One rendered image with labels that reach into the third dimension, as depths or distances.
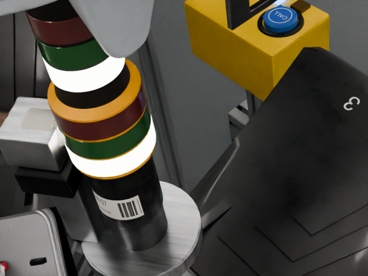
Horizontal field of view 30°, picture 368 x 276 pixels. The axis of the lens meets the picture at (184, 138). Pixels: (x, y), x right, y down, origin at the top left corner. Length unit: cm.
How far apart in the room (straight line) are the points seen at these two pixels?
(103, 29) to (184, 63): 122
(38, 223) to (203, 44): 53
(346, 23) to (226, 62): 103
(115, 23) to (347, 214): 30
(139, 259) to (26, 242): 8
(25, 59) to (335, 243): 25
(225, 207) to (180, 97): 102
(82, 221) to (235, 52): 50
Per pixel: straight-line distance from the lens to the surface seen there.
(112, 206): 35
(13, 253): 43
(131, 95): 30
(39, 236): 42
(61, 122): 31
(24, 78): 41
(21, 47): 42
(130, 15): 26
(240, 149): 54
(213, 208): 51
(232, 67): 87
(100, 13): 25
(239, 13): 30
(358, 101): 58
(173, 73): 146
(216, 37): 87
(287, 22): 82
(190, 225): 39
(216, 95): 160
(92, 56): 28
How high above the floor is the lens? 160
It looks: 48 degrees down
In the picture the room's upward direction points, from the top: 12 degrees counter-clockwise
